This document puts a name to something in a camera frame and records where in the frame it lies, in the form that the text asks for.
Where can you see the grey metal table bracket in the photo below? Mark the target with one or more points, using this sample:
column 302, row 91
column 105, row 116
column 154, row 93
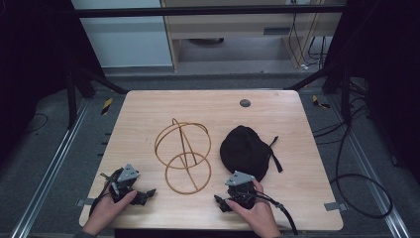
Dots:
column 85, row 202
column 335, row 206

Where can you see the yellow tool floor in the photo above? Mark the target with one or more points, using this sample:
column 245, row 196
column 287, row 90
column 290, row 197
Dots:
column 106, row 106
column 319, row 102

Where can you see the black tripod stand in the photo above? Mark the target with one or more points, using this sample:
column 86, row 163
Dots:
column 340, row 82
column 82, row 84

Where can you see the person's right hand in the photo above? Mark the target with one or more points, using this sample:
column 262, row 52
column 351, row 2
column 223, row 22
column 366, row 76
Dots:
column 259, row 216

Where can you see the black hat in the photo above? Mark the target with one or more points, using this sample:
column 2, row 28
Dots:
column 246, row 152

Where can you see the white cabinet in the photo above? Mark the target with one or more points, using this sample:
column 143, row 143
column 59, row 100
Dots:
column 125, row 39

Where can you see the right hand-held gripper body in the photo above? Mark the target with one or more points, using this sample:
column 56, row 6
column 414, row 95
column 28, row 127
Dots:
column 240, row 185

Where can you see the person's left hand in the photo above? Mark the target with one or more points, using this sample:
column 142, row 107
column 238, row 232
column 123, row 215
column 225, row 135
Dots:
column 107, row 213

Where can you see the black curtain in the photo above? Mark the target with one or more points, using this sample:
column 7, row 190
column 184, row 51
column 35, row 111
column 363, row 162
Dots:
column 389, row 72
column 36, row 66

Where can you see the yellow tool left floor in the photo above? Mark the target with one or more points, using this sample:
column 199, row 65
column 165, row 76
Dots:
column 106, row 106

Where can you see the yellow tool right floor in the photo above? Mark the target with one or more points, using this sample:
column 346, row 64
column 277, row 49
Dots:
column 319, row 102

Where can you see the grey round table grommet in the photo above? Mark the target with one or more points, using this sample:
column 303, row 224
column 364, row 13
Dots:
column 245, row 103

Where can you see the light wooden desk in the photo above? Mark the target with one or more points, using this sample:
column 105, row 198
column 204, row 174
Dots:
column 231, row 24

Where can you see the aluminium floor rail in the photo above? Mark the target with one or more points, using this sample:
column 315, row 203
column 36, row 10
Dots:
column 49, row 165
column 373, row 172

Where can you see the black horizontal frame bar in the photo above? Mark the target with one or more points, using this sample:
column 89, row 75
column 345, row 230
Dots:
column 198, row 11

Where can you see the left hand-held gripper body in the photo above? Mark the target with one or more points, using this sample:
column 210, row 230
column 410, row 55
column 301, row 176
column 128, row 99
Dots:
column 127, row 174

